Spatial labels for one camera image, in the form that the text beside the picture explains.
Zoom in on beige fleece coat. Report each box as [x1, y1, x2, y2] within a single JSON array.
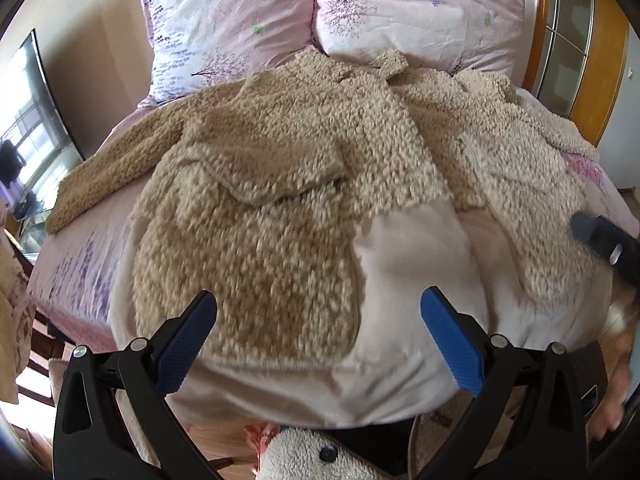
[[47, 51, 612, 427]]

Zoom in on white fluffy garment with buttons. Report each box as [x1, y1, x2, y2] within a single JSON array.
[[254, 428, 390, 480]]

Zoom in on left pink floral pillow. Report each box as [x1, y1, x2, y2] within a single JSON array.
[[141, 0, 314, 106]]

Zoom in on right pink floral pillow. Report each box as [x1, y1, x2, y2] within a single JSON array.
[[314, 0, 525, 76]]

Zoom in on pink polka dot cloth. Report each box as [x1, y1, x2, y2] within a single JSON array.
[[244, 422, 280, 460]]

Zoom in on pink floral pillow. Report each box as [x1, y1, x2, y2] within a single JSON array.
[[314, 0, 525, 76], [141, 0, 314, 106]]

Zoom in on person's right hand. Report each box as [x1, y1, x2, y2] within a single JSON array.
[[587, 318, 639, 443]]

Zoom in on window with dark frame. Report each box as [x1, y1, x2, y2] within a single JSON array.
[[1, 30, 84, 222]]

